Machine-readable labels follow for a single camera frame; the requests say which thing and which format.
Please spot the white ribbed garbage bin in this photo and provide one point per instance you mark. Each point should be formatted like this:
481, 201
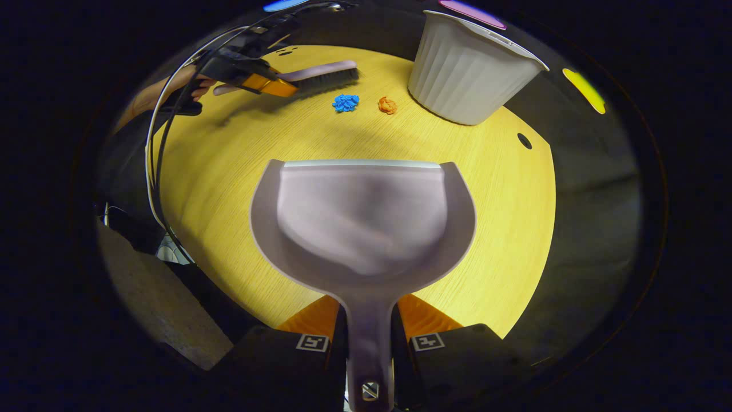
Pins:
463, 74

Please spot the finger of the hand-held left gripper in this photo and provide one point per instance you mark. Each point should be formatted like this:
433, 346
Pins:
269, 86

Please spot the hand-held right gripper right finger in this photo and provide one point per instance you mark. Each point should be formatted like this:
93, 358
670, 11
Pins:
457, 372

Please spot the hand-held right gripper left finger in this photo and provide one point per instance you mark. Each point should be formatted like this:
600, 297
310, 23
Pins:
274, 372

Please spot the pale mauve dustpan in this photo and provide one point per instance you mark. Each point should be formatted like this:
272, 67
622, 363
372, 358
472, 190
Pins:
366, 229

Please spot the orange paper trash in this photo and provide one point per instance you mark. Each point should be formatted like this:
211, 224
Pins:
387, 106

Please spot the small mauve broom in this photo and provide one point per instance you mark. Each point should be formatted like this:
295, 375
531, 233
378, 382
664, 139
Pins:
326, 74

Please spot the blue paper trash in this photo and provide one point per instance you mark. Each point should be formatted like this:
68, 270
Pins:
346, 103

